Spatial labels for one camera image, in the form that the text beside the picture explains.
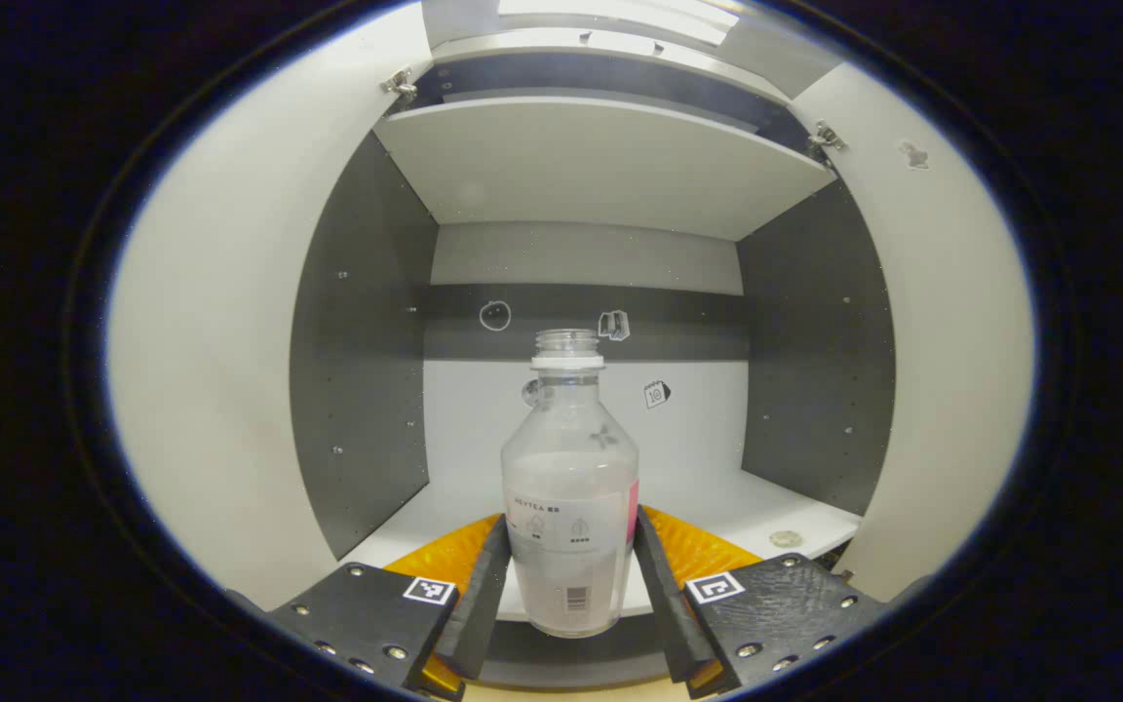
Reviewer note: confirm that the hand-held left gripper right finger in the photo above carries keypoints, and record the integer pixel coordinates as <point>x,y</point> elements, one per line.
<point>659,604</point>

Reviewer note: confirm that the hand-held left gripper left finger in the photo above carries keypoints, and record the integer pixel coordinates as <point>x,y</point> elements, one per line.
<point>484,614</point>

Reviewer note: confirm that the clear plastic bottle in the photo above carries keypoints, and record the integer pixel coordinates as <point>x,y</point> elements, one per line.
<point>571,507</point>

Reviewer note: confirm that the grey white cabinet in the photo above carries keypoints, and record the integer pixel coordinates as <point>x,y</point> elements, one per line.
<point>367,390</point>

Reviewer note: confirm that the grey cabinet door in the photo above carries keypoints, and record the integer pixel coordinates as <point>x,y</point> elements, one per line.
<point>220,341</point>
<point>951,341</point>

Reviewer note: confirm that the metal door hinge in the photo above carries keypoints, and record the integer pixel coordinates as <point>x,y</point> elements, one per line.
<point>399,83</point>
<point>827,139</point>

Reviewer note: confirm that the large ceiling light panel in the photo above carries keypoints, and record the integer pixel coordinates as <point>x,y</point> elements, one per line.
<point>620,8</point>

